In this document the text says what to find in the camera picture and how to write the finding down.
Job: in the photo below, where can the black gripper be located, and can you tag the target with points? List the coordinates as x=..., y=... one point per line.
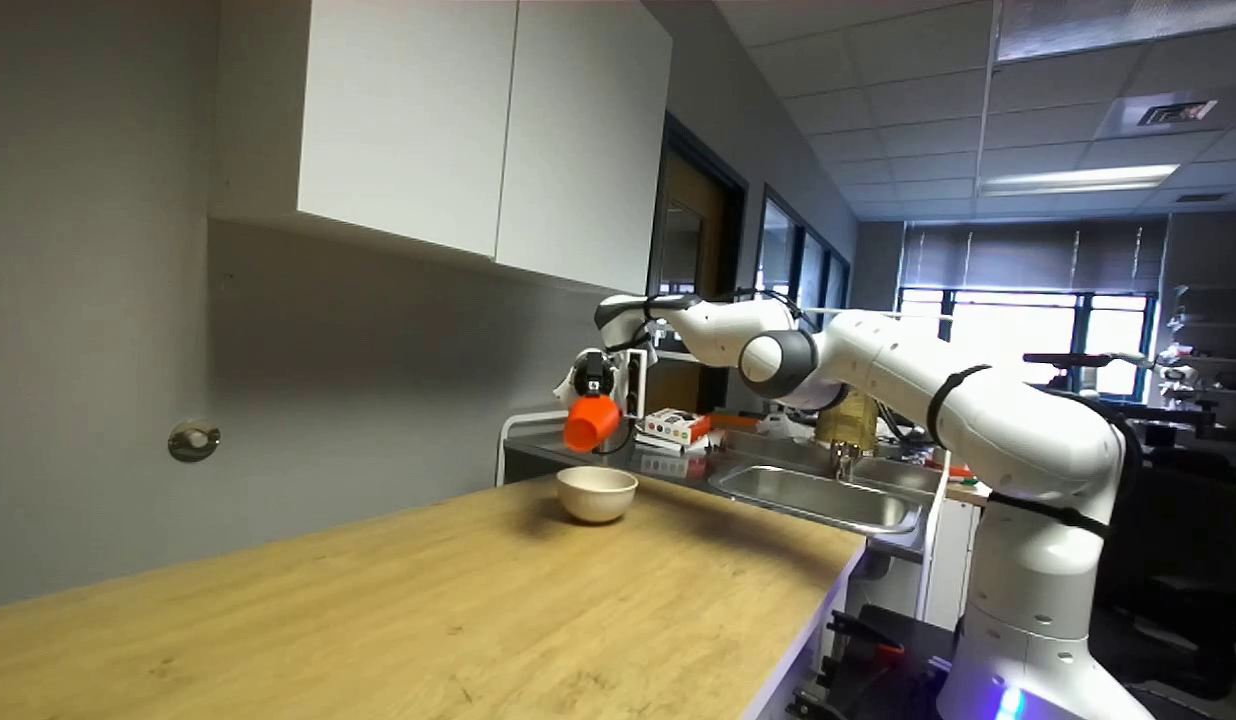
x=590, y=374

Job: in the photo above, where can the red plastic cup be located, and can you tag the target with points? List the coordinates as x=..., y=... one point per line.
x=590, y=421

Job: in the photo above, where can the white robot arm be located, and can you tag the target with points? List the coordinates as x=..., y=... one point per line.
x=1054, y=471

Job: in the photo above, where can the white ceramic bowl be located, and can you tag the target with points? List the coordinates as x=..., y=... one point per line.
x=599, y=495

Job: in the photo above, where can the red white box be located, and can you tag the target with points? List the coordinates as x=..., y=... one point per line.
x=674, y=430

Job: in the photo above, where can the stainless steel sink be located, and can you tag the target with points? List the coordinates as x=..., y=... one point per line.
x=819, y=498

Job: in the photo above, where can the white wire dish rack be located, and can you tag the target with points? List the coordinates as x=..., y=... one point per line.
x=531, y=447

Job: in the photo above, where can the white wall cabinet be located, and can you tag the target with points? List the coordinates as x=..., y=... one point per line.
x=521, y=132

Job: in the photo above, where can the round metal wall fitting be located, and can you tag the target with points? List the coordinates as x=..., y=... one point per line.
x=194, y=440

